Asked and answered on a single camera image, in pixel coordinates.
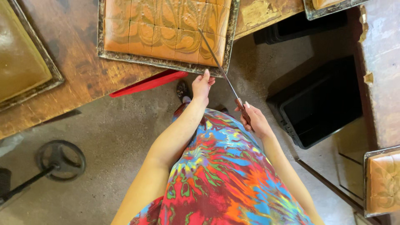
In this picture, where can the person's left hand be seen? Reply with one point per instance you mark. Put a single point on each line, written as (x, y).
(200, 89)

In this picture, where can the person's right hand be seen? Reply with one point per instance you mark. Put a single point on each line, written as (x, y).
(257, 122)

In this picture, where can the dark metal baking tray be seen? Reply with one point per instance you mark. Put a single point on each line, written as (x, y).
(365, 187)
(312, 15)
(140, 60)

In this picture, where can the dark patterned shoe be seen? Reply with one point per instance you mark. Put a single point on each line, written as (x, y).
(223, 110)
(182, 90)

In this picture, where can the large black plastic crate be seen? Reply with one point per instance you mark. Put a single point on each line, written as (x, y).
(318, 109)

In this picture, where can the colourful tie-dye dress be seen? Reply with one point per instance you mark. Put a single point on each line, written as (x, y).
(225, 175)

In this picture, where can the slab of cut marbled squares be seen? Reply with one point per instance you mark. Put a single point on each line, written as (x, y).
(165, 28)

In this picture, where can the flat black plastic crate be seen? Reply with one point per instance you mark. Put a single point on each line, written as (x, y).
(297, 28)

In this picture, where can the marbled brown slab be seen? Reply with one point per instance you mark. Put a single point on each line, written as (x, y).
(384, 184)
(325, 3)

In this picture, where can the metal tray with olive slab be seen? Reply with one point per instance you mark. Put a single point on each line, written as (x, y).
(54, 75)

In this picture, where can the black stand with round base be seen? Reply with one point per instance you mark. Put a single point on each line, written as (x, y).
(61, 159)

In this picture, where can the olive yellow uncut slab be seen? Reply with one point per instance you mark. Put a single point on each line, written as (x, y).
(18, 56)

